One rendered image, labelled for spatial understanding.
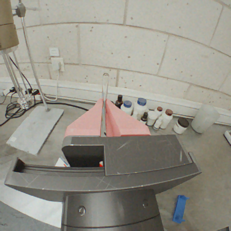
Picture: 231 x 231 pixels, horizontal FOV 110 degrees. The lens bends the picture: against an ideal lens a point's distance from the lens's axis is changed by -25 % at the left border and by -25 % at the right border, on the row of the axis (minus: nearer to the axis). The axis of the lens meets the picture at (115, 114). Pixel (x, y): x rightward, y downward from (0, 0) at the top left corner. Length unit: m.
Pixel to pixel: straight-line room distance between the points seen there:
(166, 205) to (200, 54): 0.71
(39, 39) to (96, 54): 0.36
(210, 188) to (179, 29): 0.74
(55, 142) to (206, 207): 0.70
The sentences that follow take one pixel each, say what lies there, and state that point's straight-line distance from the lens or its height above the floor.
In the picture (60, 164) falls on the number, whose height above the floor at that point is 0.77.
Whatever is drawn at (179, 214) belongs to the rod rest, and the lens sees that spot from 0.50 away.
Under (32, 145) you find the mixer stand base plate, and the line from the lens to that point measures 0.58.
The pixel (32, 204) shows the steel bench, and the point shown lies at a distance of 0.50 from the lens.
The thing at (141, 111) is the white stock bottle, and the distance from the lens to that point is 0.57.
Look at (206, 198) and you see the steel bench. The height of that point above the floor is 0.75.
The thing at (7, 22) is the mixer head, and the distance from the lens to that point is 0.47.
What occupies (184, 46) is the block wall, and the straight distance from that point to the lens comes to 0.66.
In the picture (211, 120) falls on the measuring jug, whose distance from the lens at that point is 0.73.
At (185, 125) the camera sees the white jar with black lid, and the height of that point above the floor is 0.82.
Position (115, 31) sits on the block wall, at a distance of 0.60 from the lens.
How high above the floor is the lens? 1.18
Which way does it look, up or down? 42 degrees down
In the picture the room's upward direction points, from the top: 8 degrees clockwise
